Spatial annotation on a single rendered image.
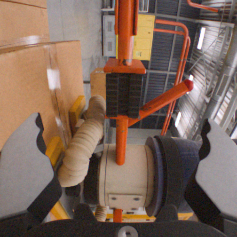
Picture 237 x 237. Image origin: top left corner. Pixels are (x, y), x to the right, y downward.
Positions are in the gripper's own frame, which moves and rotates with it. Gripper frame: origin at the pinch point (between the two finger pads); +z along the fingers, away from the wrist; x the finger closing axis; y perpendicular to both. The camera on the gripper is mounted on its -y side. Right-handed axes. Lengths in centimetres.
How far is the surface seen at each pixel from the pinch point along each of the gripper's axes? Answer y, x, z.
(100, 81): 58, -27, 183
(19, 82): -0.8, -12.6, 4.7
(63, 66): 0.6, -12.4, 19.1
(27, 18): -17, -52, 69
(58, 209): 20.7, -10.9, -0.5
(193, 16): -179, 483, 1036
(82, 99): 11.2, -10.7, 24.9
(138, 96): 2.6, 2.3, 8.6
